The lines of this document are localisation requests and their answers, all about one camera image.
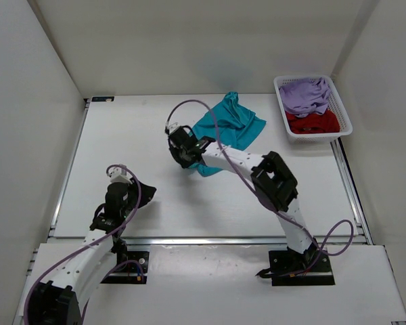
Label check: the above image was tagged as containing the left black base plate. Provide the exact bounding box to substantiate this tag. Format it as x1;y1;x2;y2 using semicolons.
101;245;150;285

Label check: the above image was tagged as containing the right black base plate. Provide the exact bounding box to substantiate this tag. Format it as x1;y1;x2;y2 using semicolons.
256;245;336;286

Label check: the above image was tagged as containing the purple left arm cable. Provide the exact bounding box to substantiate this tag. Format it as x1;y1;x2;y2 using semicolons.
22;164;143;325

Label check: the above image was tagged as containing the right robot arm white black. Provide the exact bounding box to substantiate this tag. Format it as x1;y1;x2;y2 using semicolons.
164;123;317;271

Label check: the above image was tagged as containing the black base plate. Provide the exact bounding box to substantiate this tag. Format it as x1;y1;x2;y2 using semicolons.
256;245;336;286
101;245;150;285

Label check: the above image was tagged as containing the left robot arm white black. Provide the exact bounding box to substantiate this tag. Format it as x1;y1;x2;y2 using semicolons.
23;179;156;324

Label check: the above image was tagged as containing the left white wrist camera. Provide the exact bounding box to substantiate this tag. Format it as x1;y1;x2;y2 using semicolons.
106;165;131;184

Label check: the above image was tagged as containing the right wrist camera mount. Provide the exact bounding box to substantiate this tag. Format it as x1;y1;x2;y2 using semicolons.
164;122;179;135

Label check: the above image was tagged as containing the teal t shirt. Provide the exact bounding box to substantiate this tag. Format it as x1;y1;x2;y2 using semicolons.
182;91;267;177

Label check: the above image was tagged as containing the lavender t shirt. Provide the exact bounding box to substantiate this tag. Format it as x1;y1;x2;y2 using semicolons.
279;78;332;118

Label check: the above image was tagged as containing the red t shirt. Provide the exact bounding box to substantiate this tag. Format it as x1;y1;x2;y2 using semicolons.
285;110;340;134

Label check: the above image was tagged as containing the white plastic basket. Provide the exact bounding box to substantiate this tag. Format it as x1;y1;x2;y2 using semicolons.
273;74;353;144

